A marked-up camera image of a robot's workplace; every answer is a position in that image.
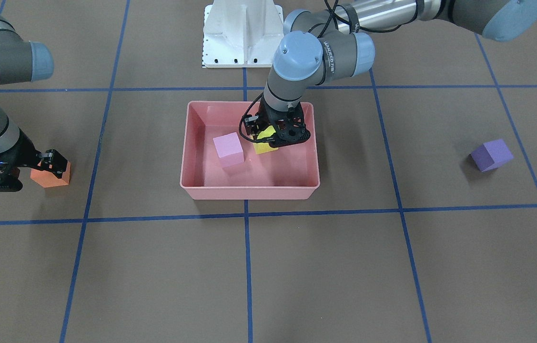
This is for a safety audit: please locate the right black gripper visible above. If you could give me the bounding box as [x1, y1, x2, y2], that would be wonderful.
[0, 131, 69, 174]

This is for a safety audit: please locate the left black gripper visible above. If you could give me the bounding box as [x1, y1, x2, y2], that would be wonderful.
[243, 100, 304, 140]

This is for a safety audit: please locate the orange foam block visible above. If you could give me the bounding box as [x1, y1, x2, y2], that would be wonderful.
[30, 162, 71, 188]

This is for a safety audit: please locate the yellow foam block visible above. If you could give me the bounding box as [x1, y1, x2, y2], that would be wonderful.
[253, 126, 279, 155]

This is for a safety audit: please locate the pink foam block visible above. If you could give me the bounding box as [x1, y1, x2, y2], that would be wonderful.
[213, 132, 245, 169]

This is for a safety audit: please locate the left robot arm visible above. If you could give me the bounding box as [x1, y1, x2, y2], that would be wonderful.
[237, 0, 537, 148]

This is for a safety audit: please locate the purple foam block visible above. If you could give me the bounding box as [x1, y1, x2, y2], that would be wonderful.
[470, 139, 514, 173]

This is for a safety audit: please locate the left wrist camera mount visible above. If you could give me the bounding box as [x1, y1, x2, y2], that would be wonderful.
[267, 103, 311, 148]

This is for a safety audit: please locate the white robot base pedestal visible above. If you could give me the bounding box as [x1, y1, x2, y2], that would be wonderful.
[202, 0, 284, 68]

